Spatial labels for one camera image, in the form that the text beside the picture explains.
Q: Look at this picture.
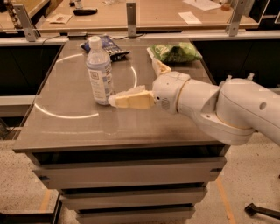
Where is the grey drawer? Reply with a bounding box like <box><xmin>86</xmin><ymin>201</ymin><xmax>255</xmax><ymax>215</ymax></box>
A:
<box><xmin>77</xmin><ymin>206</ymin><xmax>195</xmax><ymax>224</ymax></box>
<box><xmin>34</xmin><ymin>157</ymin><xmax>226</xmax><ymax>189</ymax></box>
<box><xmin>60</xmin><ymin>187</ymin><xmax>207</xmax><ymax>210</ymax></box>

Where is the blue plastic water bottle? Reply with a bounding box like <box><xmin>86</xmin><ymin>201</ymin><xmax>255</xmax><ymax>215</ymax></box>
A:
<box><xmin>86</xmin><ymin>36</ymin><xmax>114</xmax><ymax>105</ymax></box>

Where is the black chair leg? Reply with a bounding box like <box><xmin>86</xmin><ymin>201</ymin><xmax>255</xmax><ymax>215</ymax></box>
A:
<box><xmin>244</xmin><ymin>203</ymin><xmax>280</xmax><ymax>220</ymax></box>

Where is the left metal bracket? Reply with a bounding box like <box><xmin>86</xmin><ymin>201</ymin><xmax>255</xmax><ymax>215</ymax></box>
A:
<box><xmin>13</xmin><ymin>3</ymin><xmax>39</xmax><ymax>42</ymax></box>

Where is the blue chip bag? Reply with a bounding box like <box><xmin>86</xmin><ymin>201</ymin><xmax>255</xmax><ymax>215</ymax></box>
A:
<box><xmin>80</xmin><ymin>36</ymin><xmax>130</xmax><ymax>64</ymax></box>

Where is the clear sanitizer bottle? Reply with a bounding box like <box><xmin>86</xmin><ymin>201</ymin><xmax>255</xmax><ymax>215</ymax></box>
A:
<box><xmin>219</xmin><ymin>75</ymin><xmax>232</xmax><ymax>87</ymax></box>
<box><xmin>247</xmin><ymin>73</ymin><xmax>255</xmax><ymax>81</ymax></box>

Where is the clear sanitizer bottle right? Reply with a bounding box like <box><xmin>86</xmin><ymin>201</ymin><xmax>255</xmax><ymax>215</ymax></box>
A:
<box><xmin>247</xmin><ymin>73</ymin><xmax>255</xmax><ymax>81</ymax></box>

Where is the small paper card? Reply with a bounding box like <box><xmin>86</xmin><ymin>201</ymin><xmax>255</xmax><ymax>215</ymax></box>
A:
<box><xmin>47</xmin><ymin>14</ymin><xmax>72</xmax><ymax>25</ymax></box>

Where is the grey drawer cabinet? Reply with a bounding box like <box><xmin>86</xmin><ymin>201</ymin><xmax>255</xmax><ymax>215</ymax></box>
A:
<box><xmin>14</xmin><ymin>40</ymin><xmax>228</xmax><ymax>215</ymax></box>

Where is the clear sanitizer bottle left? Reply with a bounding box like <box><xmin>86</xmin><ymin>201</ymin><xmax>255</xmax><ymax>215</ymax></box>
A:
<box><xmin>219</xmin><ymin>75</ymin><xmax>232</xmax><ymax>87</ymax></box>

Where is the bottom grey drawer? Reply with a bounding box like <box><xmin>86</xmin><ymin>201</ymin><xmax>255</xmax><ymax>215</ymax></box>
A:
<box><xmin>77</xmin><ymin>206</ymin><xmax>195</xmax><ymax>224</ymax></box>

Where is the right metal bracket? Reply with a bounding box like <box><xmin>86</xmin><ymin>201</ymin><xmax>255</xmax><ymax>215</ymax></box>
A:
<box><xmin>226</xmin><ymin>0</ymin><xmax>255</xmax><ymax>37</ymax></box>

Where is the large white paper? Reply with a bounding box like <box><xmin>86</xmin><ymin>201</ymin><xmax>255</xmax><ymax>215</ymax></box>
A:
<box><xmin>183</xmin><ymin>0</ymin><xmax>221</xmax><ymax>11</ymax></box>

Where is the top grey drawer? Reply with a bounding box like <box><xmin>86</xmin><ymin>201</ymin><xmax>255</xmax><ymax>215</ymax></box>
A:
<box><xmin>34</xmin><ymin>157</ymin><xmax>226</xmax><ymax>189</ymax></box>

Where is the wooden desk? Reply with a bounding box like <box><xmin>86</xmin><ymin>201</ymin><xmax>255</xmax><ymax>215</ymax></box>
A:
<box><xmin>38</xmin><ymin>0</ymin><xmax>260</xmax><ymax>33</ymax></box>

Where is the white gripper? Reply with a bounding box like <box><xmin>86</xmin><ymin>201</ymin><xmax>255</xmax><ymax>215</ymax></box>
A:
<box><xmin>108</xmin><ymin>58</ymin><xmax>191</xmax><ymax>114</ymax></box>

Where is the middle metal bracket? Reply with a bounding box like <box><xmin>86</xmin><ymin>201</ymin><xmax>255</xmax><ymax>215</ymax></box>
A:
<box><xmin>126</xmin><ymin>2</ymin><xmax>137</xmax><ymax>39</ymax></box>

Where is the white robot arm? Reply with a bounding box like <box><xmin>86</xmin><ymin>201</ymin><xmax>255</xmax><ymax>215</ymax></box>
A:
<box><xmin>108</xmin><ymin>59</ymin><xmax>280</xmax><ymax>145</ymax></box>

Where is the middle grey drawer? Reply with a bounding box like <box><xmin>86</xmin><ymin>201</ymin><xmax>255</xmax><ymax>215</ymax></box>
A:
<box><xmin>60</xmin><ymin>187</ymin><xmax>207</xmax><ymax>210</ymax></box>

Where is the metal bracket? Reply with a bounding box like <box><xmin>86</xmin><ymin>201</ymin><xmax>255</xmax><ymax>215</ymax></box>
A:
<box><xmin>226</xmin><ymin>0</ymin><xmax>255</xmax><ymax>37</ymax></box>
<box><xmin>126</xmin><ymin>2</ymin><xmax>137</xmax><ymax>39</ymax></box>
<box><xmin>13</xmin><ymin>3</ymin><xmax>39</xmax><ymax>42</ymax></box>

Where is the white paper sheet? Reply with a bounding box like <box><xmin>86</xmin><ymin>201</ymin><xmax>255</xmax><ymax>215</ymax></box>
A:
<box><xmin>179</xmin><ymin>11</ymin><xmax>201</xmax><ymax>25</ymax></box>

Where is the black remote on desk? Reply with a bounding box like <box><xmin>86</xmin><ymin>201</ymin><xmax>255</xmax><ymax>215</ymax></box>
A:
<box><xmin>73</xmin><ymin>9</ymin><xmax>98</xmax><ymax>16</ymax></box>

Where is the green rice chip bag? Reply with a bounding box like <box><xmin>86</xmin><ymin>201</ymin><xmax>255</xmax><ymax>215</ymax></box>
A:
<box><xmin>149</xmin><ymin>42</ymin><xmax>202</xmax><ymax>63</ymax></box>

